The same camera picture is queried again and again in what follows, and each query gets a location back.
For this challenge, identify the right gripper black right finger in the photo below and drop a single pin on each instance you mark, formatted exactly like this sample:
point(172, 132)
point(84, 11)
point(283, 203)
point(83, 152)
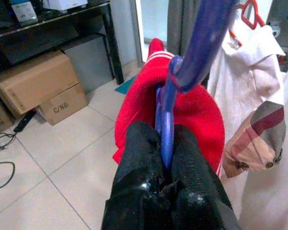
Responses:
point(194, 191)

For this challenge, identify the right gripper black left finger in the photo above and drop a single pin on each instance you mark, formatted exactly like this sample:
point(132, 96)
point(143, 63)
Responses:
point(134, 191)

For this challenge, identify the purple clothes hanger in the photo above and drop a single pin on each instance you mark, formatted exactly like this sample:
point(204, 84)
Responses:
point(166, 119)

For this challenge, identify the red garment with white print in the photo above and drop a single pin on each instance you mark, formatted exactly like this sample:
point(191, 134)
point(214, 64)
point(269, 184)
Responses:
point(139, 95)

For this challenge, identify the red clothes hanger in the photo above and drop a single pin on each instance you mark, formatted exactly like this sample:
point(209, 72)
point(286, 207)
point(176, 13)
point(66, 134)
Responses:
point(247, 21)

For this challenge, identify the teal floor mat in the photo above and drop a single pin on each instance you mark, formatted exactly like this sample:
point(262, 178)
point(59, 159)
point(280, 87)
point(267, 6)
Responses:
point(124, 86)

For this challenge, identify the small printed cardboard box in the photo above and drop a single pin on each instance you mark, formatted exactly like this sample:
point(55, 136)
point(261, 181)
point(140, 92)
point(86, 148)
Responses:
point(67, 105)

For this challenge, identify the white shirt with plaid cuffs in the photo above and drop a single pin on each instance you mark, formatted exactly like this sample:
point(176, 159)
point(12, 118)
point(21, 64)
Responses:
point(242, 79)

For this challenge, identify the black power strip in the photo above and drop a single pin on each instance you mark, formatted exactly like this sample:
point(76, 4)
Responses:
point(24, 121)

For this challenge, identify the large brown cardboard box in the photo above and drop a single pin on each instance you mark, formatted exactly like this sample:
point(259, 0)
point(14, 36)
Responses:
point(33, 76)

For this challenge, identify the black desk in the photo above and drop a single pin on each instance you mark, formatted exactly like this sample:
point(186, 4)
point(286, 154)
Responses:
point(110, 36)

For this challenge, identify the grey curtain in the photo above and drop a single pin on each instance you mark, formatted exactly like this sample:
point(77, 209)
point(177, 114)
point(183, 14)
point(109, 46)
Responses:
point(180, 24)

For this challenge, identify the white carton box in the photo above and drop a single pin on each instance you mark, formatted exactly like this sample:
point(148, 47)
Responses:
point(64, 3)
point(24, 12)

